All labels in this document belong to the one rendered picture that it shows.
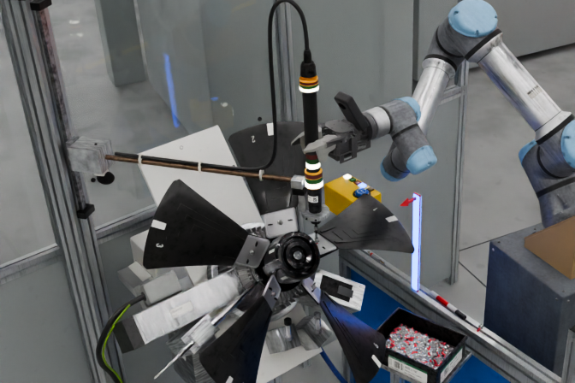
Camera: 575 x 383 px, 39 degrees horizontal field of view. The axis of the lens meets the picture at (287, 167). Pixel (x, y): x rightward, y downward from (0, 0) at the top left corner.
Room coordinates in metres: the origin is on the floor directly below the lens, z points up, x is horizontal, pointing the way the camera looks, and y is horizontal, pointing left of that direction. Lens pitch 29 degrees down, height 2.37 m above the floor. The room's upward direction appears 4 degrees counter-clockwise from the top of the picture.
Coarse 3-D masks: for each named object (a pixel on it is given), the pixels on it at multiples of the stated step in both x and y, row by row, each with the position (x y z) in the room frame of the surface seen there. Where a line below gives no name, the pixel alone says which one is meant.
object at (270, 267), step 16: (272, 240) 1.66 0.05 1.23; (288, 240) 1.62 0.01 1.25; (304, 240) 1.63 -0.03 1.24; (272, 256) 1.59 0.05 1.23; (288, 256) 1.59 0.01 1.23; (304, 256) 1.61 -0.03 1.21; (256, 272) 1.63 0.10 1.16; (272, 272) 1.59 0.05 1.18; (288, 272) 1.56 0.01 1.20; (304, 272) 1.58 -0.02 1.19; (288, 288) 1.62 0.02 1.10
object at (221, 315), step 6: (252, 288) 1.62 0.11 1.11; (240, 294) 1.60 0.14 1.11; (246, 294) 1.60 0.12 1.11; (234, 300) 1.58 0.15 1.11; (240, 300) 1.59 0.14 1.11; (228, 306) 1.57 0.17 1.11; (234, 306) 1.57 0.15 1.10; (222, 312) 1.55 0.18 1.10; (228, 312) 1.56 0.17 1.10; (216, 318) 1.53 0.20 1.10; (222, 318) 1.54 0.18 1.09; (216, 324) 1.52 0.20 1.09; (192, 342) 1.48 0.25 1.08; (186, 348) 1.46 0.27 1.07; (180, 354) 1.45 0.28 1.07; (174, 360) 1.44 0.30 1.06; (168, 366) 1.43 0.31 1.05; (162, 372) 1.41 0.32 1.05
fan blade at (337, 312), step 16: (320, 304) 1.55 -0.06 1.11; (336, 304) 1.61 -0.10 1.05; (336, 320) 1.54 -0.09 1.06; (352, 320) 1.60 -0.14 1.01; (336, 336) 1.49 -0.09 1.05; (352, 336) 1.53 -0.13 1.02; (368, 336) 1.58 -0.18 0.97; (352, 352) 1.48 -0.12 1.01; (368, 352) 1.52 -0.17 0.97; (384, 352) 1.56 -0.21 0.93; (352, 368) 1.44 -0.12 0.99; (368, 368) 1.47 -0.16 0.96
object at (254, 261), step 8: (248, 240) 1.62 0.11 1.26; (256, 240) 1.62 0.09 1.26; (264, 240) 1.62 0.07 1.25; (248, 248) 1.62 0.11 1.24; (256, 248) 1.62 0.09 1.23; (264, 248) 1.63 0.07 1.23; (240, 256) 1.62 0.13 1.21; (248, 256) 1.62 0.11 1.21; (256, 256) 1.63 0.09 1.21; (240, 264) 1.62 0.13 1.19; (248, 264) 1.62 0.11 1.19; (256, 264) 1.63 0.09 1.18
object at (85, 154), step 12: (72, 144) 1.91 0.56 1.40; (84, 144) 1.91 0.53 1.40; (96, 144) 1.90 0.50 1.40; (108, 144) 1.92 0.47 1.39; (72, 156) 1.89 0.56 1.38; (84, 156) 1.88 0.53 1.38; (96, 156) 1.87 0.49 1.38; (72, 168) 1.90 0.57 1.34; (84, 168) 1.88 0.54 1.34; (96, 168) 1.87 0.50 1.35
